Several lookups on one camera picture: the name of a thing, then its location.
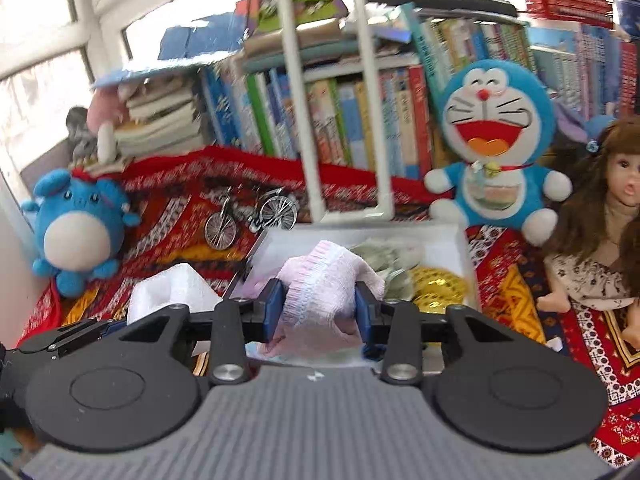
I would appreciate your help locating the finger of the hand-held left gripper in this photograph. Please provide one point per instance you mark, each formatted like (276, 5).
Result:
(85, 337)

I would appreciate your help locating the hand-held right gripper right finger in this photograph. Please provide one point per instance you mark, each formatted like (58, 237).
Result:
(362, 315)

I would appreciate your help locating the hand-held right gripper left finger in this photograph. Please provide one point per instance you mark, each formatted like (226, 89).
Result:
(275, 310)

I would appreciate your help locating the pink knitted sock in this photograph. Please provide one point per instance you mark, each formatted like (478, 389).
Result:
(320, 285)

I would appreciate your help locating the white cardboard box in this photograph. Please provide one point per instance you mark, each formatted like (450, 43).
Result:
(440, 245)

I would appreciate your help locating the gold mesh pouch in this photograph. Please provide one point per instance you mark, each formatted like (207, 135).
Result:
(440, 287)

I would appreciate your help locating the white foam piece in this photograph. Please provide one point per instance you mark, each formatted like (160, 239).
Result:
(170, 290)

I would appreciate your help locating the miniature metal bicycle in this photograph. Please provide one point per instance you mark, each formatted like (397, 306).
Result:
(272, 212)

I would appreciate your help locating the round blue plush toy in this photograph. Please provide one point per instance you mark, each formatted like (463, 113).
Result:
(75, 240)

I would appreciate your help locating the red patterned cloth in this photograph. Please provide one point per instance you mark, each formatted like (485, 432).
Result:
(170, 220)

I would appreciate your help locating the blue cat plush toy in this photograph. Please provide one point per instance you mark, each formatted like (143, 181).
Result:
(500, 180)

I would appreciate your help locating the white paper scrap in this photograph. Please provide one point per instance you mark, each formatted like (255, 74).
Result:
(555, 344)

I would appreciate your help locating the row of upright books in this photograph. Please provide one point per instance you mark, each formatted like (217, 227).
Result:
(345, 115)

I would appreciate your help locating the grey plush toy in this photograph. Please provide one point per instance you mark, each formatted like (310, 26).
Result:
(80, 135)

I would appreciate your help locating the stack of worn books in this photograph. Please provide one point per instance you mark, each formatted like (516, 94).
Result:
(160, 125)

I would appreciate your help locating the pink plush toy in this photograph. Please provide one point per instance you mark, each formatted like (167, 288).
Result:
(105, 115)

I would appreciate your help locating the long-haired doll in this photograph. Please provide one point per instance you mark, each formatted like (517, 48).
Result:
(590, 275)

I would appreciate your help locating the pile of lying books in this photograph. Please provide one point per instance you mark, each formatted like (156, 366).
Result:
(325, 50)

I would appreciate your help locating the flat blue book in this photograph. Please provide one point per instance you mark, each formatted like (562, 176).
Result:
(150, 72)

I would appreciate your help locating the blue cardboard box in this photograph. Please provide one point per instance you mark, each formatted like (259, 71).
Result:
(200, 40)

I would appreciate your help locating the purple plush toy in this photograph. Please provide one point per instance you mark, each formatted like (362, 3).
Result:
(575, 125)

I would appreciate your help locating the row of blue-spined books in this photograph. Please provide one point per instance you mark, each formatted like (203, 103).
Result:
(585, 75)

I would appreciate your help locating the white metal stand frame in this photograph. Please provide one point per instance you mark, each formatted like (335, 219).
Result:
(305, 110)

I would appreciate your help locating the white window frame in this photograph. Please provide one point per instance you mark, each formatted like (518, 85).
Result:
(85, 35)

